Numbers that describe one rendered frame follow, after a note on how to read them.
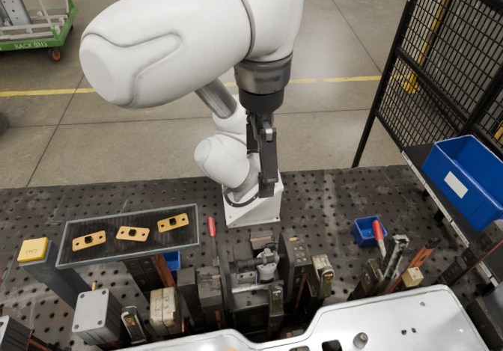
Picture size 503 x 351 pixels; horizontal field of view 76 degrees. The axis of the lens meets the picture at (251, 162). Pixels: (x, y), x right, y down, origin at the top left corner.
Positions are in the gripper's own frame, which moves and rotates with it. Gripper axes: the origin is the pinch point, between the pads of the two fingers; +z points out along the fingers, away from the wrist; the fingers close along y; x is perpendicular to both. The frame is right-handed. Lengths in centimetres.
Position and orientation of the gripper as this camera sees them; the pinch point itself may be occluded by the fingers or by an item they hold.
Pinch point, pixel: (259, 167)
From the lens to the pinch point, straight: 66.2
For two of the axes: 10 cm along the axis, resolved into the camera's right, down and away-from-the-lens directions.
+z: 0.0, 6.9, 7.3
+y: 1.8, 7.2, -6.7
